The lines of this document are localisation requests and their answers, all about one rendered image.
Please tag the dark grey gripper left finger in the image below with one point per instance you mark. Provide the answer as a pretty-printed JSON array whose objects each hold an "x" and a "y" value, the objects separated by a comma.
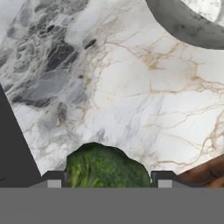
[{"x": 55, "y": 177}]

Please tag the green broccoli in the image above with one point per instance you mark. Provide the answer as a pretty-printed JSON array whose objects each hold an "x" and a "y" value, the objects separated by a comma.
[{"x": 105, "y": 167}]

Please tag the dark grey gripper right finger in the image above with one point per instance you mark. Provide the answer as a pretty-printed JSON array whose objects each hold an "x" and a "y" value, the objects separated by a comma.
[{"x": 163, "y": 176}]

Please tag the dark grey panel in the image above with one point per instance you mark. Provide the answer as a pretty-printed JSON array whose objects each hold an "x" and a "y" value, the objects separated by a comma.
[{"x": 14, "y": 157}]

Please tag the brown wooden cupboard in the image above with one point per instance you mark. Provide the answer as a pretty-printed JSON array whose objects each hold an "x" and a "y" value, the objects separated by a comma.
[{"x": 208, "y": 175}]

